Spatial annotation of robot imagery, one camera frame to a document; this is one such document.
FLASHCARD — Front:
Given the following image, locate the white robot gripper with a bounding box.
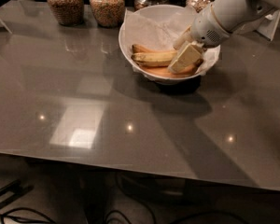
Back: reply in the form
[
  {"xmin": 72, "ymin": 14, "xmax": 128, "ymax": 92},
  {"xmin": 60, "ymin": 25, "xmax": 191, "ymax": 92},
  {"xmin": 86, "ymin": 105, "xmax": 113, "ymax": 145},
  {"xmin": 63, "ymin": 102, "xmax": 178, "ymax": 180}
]
[{"xmin": 168, "ymin": 4, "xmax": 231, "ymax": 74}]

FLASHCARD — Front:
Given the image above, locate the yellow banana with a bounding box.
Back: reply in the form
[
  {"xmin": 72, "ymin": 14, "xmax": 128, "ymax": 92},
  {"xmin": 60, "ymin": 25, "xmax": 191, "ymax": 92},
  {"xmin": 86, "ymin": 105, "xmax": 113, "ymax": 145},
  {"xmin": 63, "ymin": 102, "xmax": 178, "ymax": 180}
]
[{"xmin": 132, "ymin": 51, "xmax": 176, "ymax": 67}]

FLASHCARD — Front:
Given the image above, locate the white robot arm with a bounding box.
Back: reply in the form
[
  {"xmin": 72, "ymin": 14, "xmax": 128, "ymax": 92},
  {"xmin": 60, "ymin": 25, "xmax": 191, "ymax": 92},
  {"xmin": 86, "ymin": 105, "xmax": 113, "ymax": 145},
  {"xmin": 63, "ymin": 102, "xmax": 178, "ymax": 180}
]
[{"xmin": 168, "ymin": 0, "xmax": 280, "ymax": 74}]

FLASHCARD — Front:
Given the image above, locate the front banana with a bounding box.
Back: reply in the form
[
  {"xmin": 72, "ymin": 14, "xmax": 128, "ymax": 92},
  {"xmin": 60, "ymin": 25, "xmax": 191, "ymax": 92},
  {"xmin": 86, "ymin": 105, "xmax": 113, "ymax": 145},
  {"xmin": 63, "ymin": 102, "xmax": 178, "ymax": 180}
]
[{"xmin": 140, "ymin": 59, "xmax": 203, "ymax": 78}]

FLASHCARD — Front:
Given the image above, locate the white bowl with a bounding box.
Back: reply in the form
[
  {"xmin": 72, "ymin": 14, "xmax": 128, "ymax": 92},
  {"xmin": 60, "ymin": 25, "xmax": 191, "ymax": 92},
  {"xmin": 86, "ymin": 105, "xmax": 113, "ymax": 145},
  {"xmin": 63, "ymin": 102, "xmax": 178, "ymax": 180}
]
[{"xmin": 118, "ymin": 4, "xmax": 221, "ymax": 86}]

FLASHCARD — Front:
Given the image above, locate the white stand at right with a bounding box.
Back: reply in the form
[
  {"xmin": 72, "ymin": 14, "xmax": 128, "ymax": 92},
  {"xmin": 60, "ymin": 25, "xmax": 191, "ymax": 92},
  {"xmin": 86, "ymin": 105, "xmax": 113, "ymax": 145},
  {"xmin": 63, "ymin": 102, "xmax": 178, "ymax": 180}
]
[{"xmin": 235, "ymin": 10, "xmax": 280, "ymax": 41}]

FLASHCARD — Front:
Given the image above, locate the left glass jar of grains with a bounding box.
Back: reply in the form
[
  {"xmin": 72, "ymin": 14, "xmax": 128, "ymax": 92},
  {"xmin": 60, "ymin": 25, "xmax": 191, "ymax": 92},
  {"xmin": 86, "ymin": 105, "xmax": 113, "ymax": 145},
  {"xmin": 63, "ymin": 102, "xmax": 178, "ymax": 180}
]
[{"xmin": 47, "ymin": 0, "xmax": 84, "ymax": 26}]

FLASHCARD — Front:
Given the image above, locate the black bracket on floor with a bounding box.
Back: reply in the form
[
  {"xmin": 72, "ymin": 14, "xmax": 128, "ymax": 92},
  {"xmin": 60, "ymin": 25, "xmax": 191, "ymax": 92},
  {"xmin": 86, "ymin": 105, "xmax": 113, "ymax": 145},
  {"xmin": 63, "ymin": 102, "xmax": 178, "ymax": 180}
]
[{"xmin": 0, "ymin": 179, "xmax": 34, "ymax": 210}]

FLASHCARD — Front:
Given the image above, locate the black cable on floor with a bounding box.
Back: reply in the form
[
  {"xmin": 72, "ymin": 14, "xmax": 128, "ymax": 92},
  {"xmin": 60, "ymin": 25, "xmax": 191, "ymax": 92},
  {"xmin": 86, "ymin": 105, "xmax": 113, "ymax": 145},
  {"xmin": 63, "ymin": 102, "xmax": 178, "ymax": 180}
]
[{"xmin": 0, "ymin": 171, "xmax": 250, "ymax": 224}]

